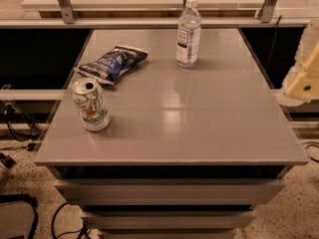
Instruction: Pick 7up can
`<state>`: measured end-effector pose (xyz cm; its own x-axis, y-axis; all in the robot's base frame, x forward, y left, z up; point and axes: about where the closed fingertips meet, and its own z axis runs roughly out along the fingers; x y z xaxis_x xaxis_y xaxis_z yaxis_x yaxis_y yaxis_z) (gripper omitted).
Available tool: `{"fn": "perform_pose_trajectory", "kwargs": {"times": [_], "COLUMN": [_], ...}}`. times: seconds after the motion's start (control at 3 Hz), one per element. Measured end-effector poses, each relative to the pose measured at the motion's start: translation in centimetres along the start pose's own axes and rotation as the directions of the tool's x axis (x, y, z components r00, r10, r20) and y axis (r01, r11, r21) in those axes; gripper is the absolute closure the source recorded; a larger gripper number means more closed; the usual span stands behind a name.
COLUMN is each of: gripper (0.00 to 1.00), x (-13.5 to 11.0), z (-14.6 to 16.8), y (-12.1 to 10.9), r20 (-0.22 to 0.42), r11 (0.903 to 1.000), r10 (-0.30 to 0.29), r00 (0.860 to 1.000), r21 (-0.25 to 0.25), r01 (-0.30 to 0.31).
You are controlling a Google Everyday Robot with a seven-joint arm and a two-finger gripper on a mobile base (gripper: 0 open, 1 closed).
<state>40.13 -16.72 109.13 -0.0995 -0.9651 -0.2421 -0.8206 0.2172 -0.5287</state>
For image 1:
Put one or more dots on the clear plastic water bottle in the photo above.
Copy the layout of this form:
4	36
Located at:
188	35

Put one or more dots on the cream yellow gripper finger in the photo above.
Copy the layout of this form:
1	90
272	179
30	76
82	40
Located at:
301	84

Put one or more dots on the right metal bracket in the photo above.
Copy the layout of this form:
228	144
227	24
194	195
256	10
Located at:
266	12

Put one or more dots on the white green 7up can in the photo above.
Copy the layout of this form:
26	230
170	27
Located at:
87	95

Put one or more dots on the metal bracket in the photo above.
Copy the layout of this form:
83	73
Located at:
67	12
266	12

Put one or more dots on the blue chip bag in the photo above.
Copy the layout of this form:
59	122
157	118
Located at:
112	65

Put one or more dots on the left metal bracket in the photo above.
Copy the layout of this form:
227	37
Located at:
67	12

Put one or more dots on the grey drawer cabinet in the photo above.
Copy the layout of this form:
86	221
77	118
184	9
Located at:
188	153

